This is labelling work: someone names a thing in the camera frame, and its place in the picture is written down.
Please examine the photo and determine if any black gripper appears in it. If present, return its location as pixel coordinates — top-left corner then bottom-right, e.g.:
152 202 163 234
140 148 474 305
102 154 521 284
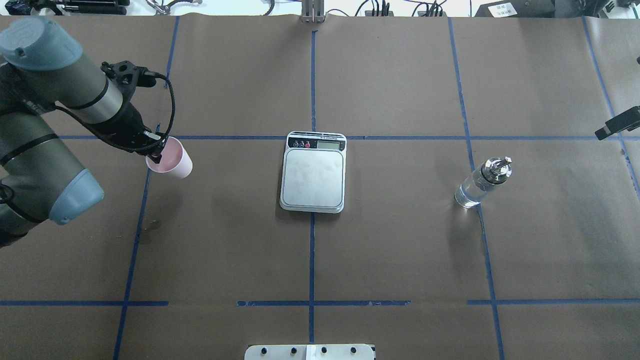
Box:
93 103 169 164

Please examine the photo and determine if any pink plastic cup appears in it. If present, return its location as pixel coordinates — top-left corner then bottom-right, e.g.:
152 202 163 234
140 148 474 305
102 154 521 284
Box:
145 136 194 179

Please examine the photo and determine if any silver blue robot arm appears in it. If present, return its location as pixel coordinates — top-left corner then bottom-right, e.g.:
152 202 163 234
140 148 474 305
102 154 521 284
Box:
0 16 176 248

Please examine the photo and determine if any silver digital kitchen scale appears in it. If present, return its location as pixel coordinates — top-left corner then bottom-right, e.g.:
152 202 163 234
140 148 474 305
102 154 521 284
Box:
279 131 347 214

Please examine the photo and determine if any black box with label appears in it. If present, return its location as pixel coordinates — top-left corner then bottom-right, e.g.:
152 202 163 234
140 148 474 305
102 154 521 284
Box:
473 0 556 18

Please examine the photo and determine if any black folded tripod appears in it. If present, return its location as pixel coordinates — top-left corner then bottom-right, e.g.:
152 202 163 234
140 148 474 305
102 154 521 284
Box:
27 0 131 16

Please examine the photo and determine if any black camera cable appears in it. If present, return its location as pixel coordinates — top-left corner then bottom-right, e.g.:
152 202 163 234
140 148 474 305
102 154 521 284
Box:
55 72 177 152

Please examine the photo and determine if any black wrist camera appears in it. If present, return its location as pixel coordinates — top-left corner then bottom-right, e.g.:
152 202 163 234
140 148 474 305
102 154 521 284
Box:
100 60 157 97

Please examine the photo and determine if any aluminium frame post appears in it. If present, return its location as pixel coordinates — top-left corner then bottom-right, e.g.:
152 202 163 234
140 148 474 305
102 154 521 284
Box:
300 0 326 24

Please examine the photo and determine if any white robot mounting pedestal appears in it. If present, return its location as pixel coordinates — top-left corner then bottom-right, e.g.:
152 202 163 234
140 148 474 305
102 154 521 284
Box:
244 343 377 360

